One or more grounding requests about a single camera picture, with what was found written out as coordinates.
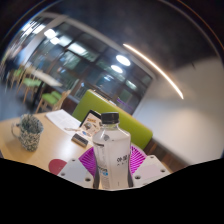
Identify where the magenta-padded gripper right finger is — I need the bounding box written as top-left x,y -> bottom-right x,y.
128,143 -> 172,188

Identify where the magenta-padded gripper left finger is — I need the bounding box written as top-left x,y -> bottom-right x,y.
57,145 -> 101,190

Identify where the clear black-capped drink bottle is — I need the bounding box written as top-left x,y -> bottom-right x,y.
92,111 -> 132,191

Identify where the flat round red coaster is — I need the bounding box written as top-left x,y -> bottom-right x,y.
48,158 -> 68,176

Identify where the small flat grey device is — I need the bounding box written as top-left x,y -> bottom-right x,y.
70,133 -> 90,148

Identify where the green upholstered bench backrest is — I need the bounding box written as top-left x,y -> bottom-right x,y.
71,89 -> 154,151

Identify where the black-framed menu tablet stand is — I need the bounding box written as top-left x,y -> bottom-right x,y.
79,109 -> 103,139

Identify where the white paper sheet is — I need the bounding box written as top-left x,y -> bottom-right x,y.
44,109 -> 82,136

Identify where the dark speckled patterned mug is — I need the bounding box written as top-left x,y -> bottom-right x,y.
10,113 -> 45,152

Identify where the group of green-seated wooden chairs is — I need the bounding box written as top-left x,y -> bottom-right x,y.
8,66 -> 73,114

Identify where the light wooden dining table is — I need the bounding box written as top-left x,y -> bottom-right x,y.
24,68 -> 64,90

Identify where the long curved ceiling light strip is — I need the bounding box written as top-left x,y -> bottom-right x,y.
122,43 -> 185,100

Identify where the large dark-framed window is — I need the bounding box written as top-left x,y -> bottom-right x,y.
19,19 -> 154,116

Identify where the large round pendant lamp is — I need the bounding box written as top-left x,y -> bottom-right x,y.
115,54 -> 132,67

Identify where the small white pendant lamp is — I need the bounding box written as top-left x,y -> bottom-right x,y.
43,28 -> 58,39
49,37 -> 61,46

